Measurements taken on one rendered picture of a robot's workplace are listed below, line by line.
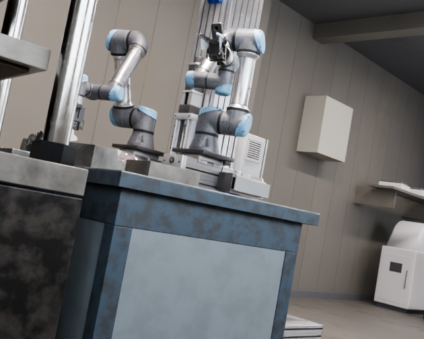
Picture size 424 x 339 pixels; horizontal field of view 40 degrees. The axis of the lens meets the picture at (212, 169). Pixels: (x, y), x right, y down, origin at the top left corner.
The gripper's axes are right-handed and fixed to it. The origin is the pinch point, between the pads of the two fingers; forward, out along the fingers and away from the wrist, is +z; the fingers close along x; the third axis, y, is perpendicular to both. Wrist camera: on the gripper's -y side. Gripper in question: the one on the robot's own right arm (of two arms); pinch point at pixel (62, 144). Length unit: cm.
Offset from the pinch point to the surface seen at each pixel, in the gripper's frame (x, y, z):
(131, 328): -146, -37, 51
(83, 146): -73, -24, 5
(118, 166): -75, -9, 9
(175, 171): -111, -9, 9
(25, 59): -138, -72, -6
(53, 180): -148, -64, 20
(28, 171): -148, -70, 19
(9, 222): -148, -72, 30
